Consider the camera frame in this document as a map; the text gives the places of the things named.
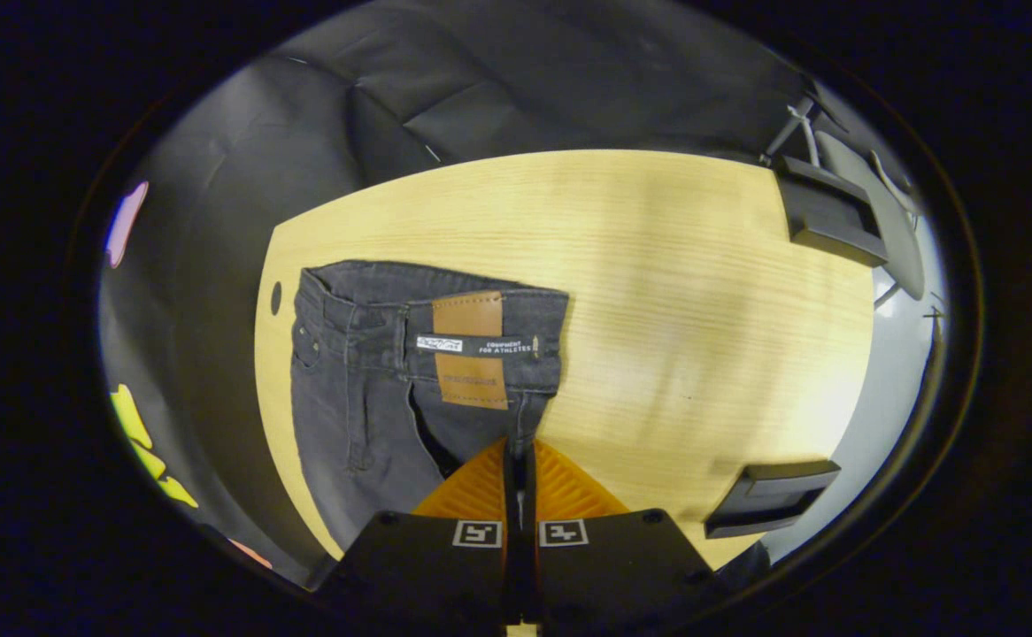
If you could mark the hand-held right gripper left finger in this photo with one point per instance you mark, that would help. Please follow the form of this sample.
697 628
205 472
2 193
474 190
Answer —
427 566

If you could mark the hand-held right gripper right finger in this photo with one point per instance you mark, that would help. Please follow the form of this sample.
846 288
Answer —
613 566

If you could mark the dark grey jeans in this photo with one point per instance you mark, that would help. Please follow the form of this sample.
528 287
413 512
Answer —
365 398

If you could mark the black backdrop cloth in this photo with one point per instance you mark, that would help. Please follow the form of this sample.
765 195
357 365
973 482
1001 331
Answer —
215 177

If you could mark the grey chair frame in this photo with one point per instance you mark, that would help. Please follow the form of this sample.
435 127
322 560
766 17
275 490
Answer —
879 203

